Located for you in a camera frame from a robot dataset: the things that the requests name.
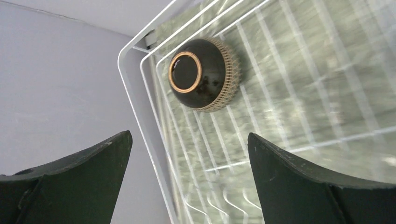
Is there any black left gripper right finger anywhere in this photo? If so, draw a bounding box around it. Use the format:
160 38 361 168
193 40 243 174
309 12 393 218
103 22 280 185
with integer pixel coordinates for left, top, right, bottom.
247 133 396 224

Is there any brown patterned bowl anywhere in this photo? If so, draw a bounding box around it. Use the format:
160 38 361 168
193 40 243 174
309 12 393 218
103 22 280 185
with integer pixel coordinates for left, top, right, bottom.
168 38 241 112

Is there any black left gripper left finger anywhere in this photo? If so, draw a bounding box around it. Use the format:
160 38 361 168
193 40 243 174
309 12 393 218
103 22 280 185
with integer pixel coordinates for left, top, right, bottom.
0 131 133 224

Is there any white wire dish rack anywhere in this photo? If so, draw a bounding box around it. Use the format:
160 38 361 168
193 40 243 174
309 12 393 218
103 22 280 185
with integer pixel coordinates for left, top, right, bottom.
118 0 396 224

